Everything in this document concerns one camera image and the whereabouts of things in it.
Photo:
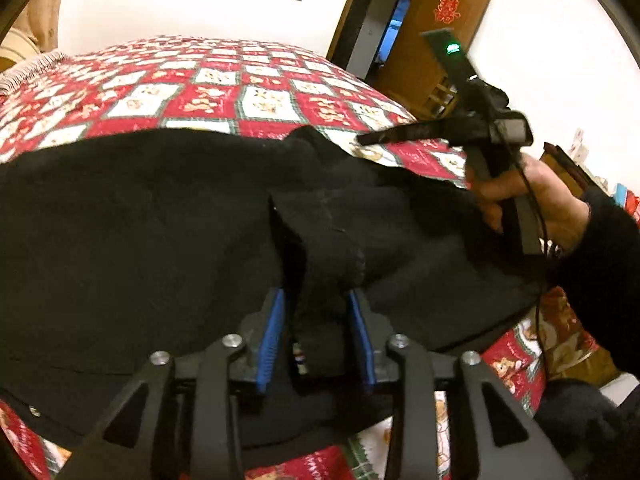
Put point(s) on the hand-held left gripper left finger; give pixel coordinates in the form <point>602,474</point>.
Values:
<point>272,340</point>

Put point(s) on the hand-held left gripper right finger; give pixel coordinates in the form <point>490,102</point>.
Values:
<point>361,340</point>

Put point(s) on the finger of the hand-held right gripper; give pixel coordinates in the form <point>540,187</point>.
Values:
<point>400,132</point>

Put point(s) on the black pants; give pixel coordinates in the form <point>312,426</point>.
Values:
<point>150,235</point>

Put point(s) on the person's right forearm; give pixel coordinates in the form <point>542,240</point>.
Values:
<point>600,285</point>

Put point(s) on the person's right hand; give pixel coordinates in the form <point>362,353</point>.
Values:
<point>555,205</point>

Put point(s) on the wooden chair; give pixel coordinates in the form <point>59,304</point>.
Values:
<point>440,100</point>

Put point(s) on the brown wooden door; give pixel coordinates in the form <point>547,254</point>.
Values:
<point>425,60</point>

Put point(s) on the brown cabinet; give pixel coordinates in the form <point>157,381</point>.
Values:
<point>567,167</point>

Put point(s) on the red paper door decoration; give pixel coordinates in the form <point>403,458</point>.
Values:
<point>447,9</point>

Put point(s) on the red checkered printed blanket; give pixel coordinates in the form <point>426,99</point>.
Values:
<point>225,90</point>

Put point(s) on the red patterned cloth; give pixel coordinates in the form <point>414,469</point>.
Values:
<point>570,335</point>

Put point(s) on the person's dark clothing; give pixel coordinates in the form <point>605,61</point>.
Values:
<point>585,420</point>

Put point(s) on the striped pillow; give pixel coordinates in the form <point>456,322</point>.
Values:
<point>30,67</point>

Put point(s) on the beige curtain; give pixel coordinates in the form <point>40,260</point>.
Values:
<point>42,15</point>

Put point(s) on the cream bed headboard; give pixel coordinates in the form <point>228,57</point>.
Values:
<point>15,57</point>

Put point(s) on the dark door frame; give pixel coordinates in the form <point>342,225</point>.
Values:
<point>350,25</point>

